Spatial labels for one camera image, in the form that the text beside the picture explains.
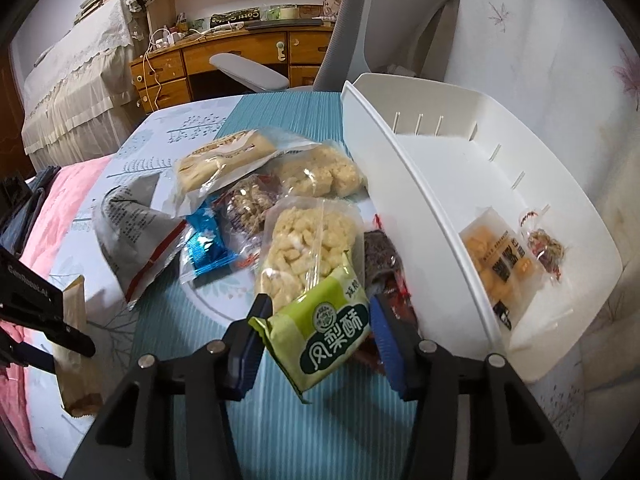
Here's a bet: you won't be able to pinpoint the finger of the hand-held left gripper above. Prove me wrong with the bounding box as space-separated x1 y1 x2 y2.
47 317 97 358
0 337 56 376

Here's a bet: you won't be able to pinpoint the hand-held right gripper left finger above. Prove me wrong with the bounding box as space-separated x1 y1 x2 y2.
64 294 275 480

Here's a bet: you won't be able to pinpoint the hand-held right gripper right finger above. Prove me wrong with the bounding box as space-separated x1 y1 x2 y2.
369 294 581 480

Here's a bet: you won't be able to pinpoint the brown paper snack packet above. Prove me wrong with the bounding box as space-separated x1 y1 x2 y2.
52 275 104 418

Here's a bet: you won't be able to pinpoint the green snack packet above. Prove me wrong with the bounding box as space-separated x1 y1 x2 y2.
247 252 373 405

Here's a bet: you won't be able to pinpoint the blue foil snack packet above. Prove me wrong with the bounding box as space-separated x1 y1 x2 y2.
179 200 241 286

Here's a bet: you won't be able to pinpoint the clear puffed rice snack bag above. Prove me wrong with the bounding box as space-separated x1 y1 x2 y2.
270 139 370 201
254 195 365 311

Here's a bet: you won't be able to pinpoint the cream biscuit packet red ends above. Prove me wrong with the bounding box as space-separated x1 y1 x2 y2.
174 129 281 206

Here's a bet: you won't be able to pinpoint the white plastic storage bin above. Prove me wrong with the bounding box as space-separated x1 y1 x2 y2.
340 72 626 386

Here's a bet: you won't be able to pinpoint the pink blanket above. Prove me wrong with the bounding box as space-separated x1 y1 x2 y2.
0 152 117 476

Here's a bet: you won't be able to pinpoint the dark blue jeans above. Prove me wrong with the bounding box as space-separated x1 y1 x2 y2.
0 165 63 257

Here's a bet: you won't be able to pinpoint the dark red snack packet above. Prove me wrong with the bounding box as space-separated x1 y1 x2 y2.
362 215 421 376

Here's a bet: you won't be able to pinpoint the grey foil snack packet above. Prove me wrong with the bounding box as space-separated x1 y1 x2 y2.
91 184 193 306

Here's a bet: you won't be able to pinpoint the orange cube snack packet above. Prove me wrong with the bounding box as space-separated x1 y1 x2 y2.
459 207 538 331

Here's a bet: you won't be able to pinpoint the clear nut snack packet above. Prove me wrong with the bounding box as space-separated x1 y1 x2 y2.
212 172 283 241

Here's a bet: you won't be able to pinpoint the small clear nut candy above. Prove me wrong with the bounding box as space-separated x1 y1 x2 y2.
517 205 568 286

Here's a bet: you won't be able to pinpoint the lace covered piano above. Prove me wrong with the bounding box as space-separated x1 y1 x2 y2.
22 0 151 171

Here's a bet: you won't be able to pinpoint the stack of books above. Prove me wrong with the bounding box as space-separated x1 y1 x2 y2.
75 0 122 23

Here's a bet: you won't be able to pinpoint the wooden desk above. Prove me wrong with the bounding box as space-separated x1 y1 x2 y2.
129 25 336 113

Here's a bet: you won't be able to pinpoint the black green snack bag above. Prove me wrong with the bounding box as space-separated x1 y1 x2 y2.
209 9 262 30

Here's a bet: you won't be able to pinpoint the grey office chair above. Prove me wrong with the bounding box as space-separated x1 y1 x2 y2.
209 0 468 95

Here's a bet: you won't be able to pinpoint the white floral quilt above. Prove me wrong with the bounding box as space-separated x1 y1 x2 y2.
440 0 640 480

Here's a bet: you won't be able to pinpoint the white cable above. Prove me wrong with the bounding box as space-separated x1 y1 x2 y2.
142 35 168 111

